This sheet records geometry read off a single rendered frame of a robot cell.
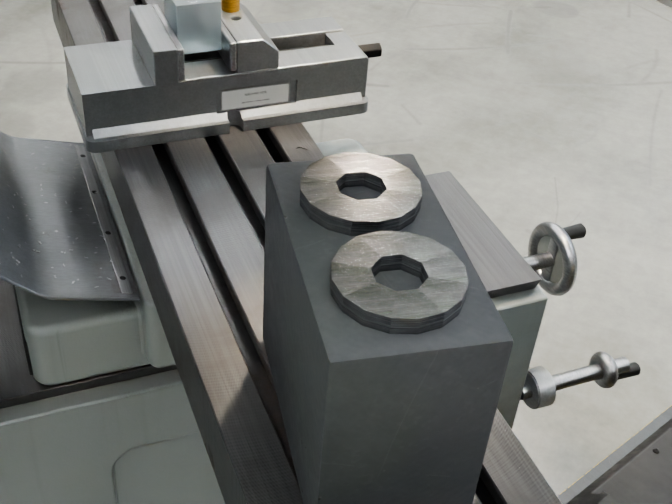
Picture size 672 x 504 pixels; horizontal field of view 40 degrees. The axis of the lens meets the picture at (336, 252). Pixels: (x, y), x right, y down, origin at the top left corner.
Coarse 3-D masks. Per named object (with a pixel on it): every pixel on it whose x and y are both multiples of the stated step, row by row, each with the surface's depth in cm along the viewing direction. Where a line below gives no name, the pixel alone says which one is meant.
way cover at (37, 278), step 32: (0, 160) 108; (32, 160) 113; (64, 160) 115; (0, 192) 102; (32, 192) 107; (64, 192) 109; (0, 224) 97; (32, 224) 102; (64, 224) 104; (96, 224) 106; (0, 256) 92; (32, 256) 97; (64, 256) 99; (96, 256) 101; (32, 288) 92; (64, 288) 95; (96, 288) 96; (128, 288) 98
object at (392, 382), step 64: (320, 192) 66; (384, 192) 67; (320, 256) 63; (384, 256) 61; (448, 256) 61; (320, 320) 58; (384, 320) 57; (448, 320) 58; (320, 384) 58; (384, 384) 57; (448, 384) 59; (320, 448) 60; (384, 448) 61; (448, 448) 63
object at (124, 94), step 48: (96, 48) 110; (144, 48) 106; (288, 48) 117; (336, 48) 114; (96, 96) 102; (144, 96) 104; (192, 96) 106; (240, 96) 109; (288, 96) 111; (336, 96) 114; (96, 144) 104; (144, 144) 106
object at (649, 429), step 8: (664, 416) 148; (648, 424) 146; (656, 424) 146; (640, 432) 145; (648, 432) 145; (632, 440) 143; (640, 440) 143; (624, 448) 142; (632, 448) 142; (608, 456) 140; (616, 456) 141; (600, 464) 139; (608, 464) 139; (592, 472) 138; (600, 472) 138; (584, 480) 137; (592, 480) 137; (568, 488) 135; (576, 488) 135; (584, 488) 135; (560, 496) 134; (568, 496) 134
